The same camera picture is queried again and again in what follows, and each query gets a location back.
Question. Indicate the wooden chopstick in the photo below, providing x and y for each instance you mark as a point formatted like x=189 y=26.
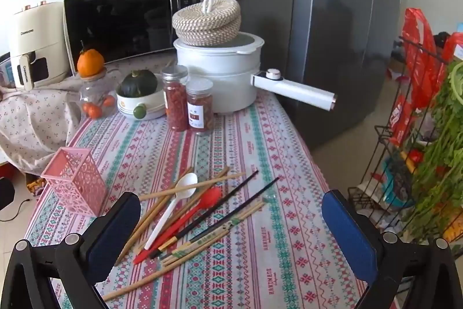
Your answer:
x=144 y=280
x=202 y=185
x=134 y=240
x=219 y=176

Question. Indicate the large orange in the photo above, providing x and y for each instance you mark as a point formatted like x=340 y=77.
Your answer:
x=90 y=64

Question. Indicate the jar of dried fruit slices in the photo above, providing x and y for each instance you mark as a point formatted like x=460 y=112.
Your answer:
x=199 y=110

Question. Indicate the panda print chopsticks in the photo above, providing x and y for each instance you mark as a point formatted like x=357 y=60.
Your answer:
x=217 y=227

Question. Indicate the dark green squash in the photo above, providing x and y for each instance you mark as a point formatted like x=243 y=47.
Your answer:
x=139 y=84

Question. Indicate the white plastic spoon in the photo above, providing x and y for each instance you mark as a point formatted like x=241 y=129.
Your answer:
x=170 y=211

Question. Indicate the pink lattice utensil holder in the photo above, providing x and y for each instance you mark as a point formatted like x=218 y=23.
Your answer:
x=77 y=182

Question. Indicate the cream air fryer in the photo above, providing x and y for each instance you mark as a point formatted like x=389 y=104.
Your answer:
x=36 y=26

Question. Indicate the floral beige cloth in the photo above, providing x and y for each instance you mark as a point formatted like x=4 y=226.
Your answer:
x=32 y=120

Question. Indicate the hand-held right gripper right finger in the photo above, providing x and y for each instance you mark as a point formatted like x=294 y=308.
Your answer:
x=347 y=233

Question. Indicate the grey refrigerator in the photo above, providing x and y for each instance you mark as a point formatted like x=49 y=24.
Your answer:
x=325 y=41

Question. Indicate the small tangerine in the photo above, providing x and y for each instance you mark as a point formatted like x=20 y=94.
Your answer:
x=109 y=101
x=91 y=110

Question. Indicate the black chopstick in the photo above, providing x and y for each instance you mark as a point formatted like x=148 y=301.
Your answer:
x=231 y=193
x=253 y=196

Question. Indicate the jar of red goji berries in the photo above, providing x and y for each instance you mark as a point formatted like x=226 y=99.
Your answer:
x=176 y=102

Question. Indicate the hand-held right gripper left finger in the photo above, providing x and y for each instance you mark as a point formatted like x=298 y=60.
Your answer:
x=112 y=240

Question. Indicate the white electric cooking pot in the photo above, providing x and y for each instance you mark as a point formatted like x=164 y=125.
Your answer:
x=217 y=77

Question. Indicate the red plastic bag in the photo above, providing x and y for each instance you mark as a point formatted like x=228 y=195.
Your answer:
x=419 y=52

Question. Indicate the glass jar with wooden lid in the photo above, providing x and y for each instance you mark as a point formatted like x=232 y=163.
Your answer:
x=92 y=90

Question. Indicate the patterned red green tablecloth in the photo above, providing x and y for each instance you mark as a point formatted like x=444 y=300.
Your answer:
x=253 y=149

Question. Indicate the red plastic spoon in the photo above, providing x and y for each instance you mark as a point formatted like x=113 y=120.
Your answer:
x=209 y=198

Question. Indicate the black microwave oven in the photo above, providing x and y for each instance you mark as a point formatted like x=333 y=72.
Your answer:
x=119 y=19

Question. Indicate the green leafy vegetables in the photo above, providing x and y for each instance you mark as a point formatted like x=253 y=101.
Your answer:
x=445 y=149

